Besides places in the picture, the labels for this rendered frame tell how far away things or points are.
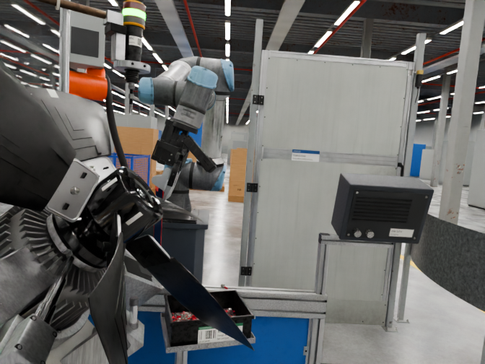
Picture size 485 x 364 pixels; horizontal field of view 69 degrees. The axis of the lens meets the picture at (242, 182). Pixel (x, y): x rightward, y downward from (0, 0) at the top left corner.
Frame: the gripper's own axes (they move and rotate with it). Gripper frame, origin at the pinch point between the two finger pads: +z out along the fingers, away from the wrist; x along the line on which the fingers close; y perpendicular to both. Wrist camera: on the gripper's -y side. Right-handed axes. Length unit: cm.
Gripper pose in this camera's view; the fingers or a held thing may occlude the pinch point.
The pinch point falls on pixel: (167, 197)
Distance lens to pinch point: 97.3
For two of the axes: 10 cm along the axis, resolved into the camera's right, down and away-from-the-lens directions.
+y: -9.3, -3.5, -0.8
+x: 0.5, 1.0, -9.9
